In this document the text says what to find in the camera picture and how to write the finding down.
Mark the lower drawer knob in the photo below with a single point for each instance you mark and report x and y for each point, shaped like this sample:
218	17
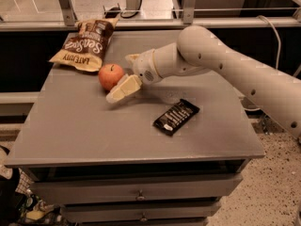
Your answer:
143	218

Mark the black candy bar wrapper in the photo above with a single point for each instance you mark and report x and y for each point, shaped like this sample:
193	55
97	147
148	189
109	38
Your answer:
175	117

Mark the brown chip bag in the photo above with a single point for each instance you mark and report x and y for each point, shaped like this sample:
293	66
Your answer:
86	51

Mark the grey drawer cabinet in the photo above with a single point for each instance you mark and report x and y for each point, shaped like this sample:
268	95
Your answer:
91	158

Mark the drawer knob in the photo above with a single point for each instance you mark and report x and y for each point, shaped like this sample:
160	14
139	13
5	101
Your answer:
143	218
140	197

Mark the red apple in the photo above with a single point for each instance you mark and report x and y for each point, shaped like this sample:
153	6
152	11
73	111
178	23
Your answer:
109	75

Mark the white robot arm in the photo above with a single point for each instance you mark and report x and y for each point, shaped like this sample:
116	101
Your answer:
197	50

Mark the metal railing frame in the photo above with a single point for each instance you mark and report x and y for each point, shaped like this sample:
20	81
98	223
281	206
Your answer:
21	16

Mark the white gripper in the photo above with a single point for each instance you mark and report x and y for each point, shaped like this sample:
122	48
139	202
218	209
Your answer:
144	66

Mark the upper drawer knob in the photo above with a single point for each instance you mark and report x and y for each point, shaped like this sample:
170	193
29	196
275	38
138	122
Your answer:
140	197

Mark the clutter pile on floor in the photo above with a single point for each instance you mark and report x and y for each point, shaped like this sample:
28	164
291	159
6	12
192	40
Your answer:
18	205

